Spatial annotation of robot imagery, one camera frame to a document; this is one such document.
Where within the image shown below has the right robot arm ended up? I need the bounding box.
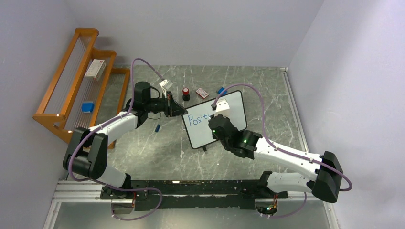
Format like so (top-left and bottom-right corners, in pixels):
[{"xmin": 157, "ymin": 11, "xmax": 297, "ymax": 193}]
[{"xmin": 208, "ymin": 114, "xmax": 343, "ymax": 203}]

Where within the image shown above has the orange wooden shelf rack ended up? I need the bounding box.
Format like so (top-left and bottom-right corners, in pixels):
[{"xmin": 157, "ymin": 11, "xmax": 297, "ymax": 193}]
[{"xmin": 33, "ymin": 28, "xmax": 130, "ymax": 143}]

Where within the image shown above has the aluminium frame rail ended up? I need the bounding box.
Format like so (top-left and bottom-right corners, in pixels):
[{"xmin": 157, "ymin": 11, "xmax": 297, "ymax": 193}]
[{"xmin": 44, "ymin": 181, "xmax": 340, "ymax": 229}]

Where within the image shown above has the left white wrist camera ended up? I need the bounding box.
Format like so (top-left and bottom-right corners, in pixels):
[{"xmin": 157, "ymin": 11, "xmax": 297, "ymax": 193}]
[{"xmin": 159, "ymin": 79, "xmax": 173, "ymax": 95}]

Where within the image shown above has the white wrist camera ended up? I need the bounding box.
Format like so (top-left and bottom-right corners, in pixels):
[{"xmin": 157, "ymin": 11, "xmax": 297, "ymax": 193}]
[
  {"xmin": 159, "ymin": 79, "xmax": 173, "ymax": 95},
  {"xmin": 214, "ymin": 99, "xmax": 230, "ymax": 118}
]

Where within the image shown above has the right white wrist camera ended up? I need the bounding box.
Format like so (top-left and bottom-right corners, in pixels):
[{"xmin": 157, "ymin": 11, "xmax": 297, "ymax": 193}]
[{"xmin": 214, "ymin": 99, "xmax": 230, "ymax": 118}]

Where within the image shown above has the white whiteboard black frame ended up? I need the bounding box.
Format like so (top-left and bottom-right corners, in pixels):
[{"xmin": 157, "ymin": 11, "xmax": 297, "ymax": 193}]
[{"xmin": 182, "ymin": 90, "xmax": 247, "ymax": 149}]

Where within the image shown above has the red white small box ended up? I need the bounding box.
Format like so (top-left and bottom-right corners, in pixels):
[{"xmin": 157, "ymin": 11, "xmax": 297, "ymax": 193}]
[{"xmin": 196, "ymin": 88, "xmax": 209, "ymax": 99}]

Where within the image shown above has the blue object on shelf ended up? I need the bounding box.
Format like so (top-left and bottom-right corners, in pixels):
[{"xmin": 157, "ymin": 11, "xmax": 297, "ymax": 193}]
[{"xmin": 81, "ymin": 101, "xmax": 95, "ymax": 114}]

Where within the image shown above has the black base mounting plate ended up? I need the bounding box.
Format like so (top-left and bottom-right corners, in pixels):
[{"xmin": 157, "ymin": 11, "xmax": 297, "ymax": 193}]
[{"xmin": 100, "ymin": 179, "xmax": 288, "ymax": 211}]

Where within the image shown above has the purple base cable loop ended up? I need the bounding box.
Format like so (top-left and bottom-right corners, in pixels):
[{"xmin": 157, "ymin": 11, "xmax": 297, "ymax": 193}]
[{"xmin": 110, "ymin": 186, "xmax": 164, "ymax": 221}]

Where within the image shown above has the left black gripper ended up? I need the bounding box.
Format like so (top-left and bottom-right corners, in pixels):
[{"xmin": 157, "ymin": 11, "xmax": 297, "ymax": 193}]
[{"xmin": 145, "ymin": 92, "xmax": 188, "ymax": 118}]

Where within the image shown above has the red black stamp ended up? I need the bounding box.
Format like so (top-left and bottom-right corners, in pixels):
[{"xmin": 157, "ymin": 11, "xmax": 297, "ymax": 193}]
[{"xmin": 182, "ymin": 87, "xmax": 190, "ymax": 101}]

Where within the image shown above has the white red box on shelf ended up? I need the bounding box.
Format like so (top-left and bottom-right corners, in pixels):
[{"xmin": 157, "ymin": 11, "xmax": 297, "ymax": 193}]
[{"xmin": 84, "ymin": 59, "xmax": 106, "ymax": 81}]

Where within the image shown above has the blue eraser block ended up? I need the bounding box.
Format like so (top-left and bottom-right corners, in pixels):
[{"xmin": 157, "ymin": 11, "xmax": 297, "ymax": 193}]
[{"xmin": 217, "ymin": 87, "xmax": 227, "ymax": 96}]

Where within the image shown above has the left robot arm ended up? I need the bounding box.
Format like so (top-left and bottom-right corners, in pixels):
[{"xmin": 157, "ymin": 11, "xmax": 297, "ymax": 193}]
[{"xmin": 63, "ymin": 82, "xmax": 188, "ymax": 198}]

